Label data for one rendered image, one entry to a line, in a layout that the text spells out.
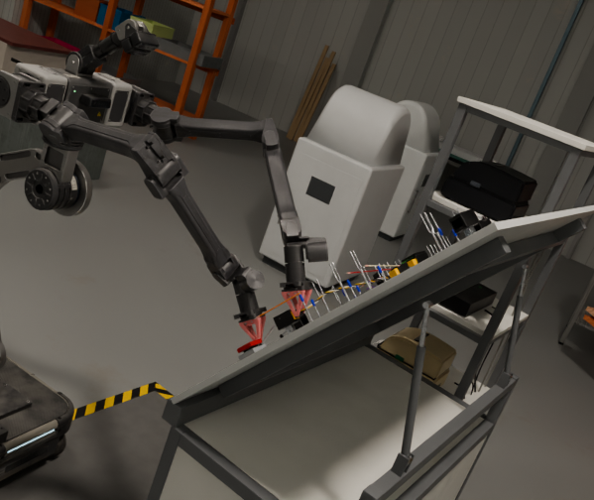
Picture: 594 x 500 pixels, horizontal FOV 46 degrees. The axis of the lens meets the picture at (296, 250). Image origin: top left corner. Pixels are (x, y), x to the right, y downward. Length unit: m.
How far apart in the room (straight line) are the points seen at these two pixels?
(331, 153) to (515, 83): 6.11
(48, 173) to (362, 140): 3.34
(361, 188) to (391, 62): 6.53
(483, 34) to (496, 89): 0.85
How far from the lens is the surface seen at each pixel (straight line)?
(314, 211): 5.44
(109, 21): 9.49
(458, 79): 11.31
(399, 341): 3.03
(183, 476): 2.04
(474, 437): 2.62
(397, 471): 1.82
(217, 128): 2.39
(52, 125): 2.07
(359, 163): 5.28
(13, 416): 2.88
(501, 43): 11.23
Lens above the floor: 1.93
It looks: 18 degrees down
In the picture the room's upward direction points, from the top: 20 degrees clockwise
